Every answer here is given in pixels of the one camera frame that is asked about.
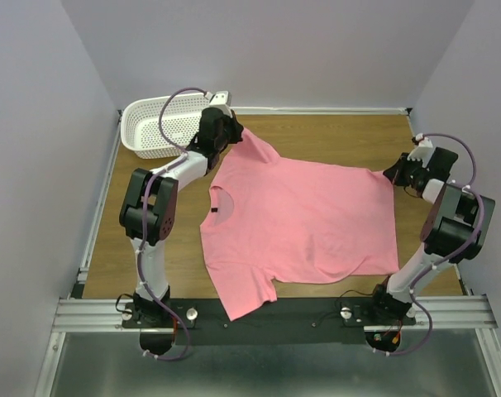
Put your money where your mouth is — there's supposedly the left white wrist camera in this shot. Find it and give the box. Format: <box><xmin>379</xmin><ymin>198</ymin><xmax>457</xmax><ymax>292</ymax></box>
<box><xmin>204</xmin><ymin>91</ymin><xmax>231</xmax><ymax>117</ymax></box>

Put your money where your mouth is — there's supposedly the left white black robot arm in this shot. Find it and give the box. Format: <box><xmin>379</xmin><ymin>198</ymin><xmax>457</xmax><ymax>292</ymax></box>
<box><xmin>119</xmin><ymin>106</ymin><xmax>243</xmax><ymax>327</ymax></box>

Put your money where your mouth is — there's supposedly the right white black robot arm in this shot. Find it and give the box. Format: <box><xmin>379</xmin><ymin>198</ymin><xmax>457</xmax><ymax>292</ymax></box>
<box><xmin>366</xmin><ymin>147</ymin><xmax>495</xmax><ymax>324</ymax></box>

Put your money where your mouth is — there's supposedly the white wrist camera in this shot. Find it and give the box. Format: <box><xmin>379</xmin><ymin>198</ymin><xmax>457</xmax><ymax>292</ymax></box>
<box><xmin>204</xmin><ymin>91</ymin><xmax>231</xmax><ymax>117</ymax></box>
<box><xmin>407</xmin><ymin>134</ymin><xmax>434</xmax><ymax>165</ymax></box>

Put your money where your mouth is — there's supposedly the white perforated plastic basket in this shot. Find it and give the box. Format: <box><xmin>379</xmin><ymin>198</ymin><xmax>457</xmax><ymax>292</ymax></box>
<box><xmin>121</xmin><ymin>93</ymin><xmax>208</xmax><ymax>160</ymax></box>

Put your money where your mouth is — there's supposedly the aluminium frame rail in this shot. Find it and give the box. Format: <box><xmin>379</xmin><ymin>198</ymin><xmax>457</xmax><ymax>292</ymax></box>
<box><xmin>33</xmin><ymin>294</ymin><xmax>500</xmax><ymax>397</ymax></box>

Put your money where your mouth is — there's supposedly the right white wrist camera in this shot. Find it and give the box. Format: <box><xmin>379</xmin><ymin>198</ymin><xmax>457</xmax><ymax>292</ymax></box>
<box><xmin>407</xmin><ymin>134</ymin><xmax>434</xmax><ymax>165</ymax></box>

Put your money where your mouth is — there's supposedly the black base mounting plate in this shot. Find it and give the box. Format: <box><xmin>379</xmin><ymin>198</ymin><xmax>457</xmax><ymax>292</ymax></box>
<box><xmin>118</xmin><ymin>296</ymin><xmax>416</xmax><ymax>348</ymax></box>

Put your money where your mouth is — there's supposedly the pink t shirt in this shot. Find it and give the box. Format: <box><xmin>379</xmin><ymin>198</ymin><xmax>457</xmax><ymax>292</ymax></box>
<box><xmin>200</xmin><ymin>131</ymin><xmax>398</xmax><ymax>321</ymax></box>

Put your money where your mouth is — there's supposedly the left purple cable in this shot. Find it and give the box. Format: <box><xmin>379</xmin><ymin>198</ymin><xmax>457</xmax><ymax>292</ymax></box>
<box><xmin>134</xmin><ymin>86</ymin><xmax>212</xmax><ymax>363</ymax></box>

